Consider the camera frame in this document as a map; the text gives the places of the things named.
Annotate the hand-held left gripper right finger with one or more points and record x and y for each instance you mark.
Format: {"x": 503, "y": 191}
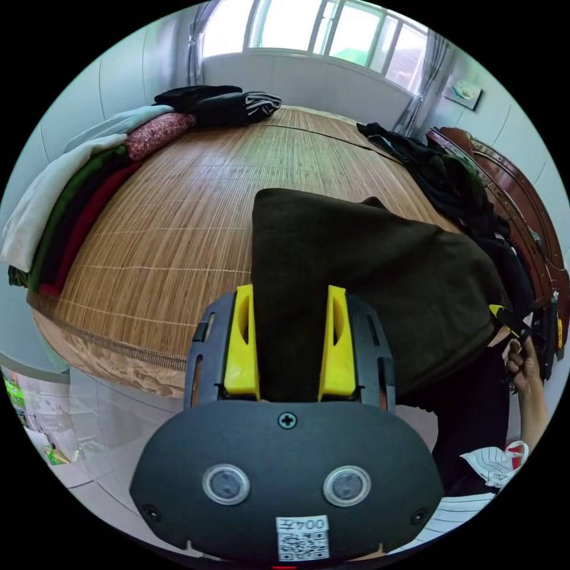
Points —
{"x": 338, "y": 360}

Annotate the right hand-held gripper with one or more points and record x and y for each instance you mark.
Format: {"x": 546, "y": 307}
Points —
{"x": 541, "y": 343}

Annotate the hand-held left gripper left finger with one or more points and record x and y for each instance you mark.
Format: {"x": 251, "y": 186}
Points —
{"x": 240, "y": 356}

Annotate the black pants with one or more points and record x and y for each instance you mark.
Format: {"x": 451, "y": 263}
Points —
{"x": 365, "y": 276}

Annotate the person's right forearm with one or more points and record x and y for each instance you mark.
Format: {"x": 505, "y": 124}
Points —
{"x": 534, "y": 418}

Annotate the person's right hand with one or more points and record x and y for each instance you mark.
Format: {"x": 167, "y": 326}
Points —
{"x": 525, "y": 367}

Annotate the person's body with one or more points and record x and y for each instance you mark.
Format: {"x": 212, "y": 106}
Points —
{"x": 472, "y": 427}

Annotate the heap of unfolded dark clothes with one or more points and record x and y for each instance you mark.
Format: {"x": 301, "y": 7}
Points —
{"x": 454, "y": 187}

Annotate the bed with woven mat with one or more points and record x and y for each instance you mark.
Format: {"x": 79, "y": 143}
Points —
{"x": 187, "y": 213}

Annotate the pile of folded colourful clothes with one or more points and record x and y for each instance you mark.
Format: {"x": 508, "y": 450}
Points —
{"x": 67, "y": 209}

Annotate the red floral pillow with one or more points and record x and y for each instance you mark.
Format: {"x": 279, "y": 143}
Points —
{"x": 156, "y": 133}

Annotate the pile of folded black clothes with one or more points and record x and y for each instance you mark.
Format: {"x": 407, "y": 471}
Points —
{"x": 213, "y": 104}

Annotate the grey curtain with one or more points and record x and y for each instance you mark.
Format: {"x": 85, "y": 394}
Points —
{"x": 198, "y": 49}
{"x": 427, "y": 75}

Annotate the window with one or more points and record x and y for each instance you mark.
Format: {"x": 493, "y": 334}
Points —
{"x": 320, "y": 31}

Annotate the framed wall picture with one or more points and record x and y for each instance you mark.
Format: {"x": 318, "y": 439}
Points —
{"x": 465, "y": 91}

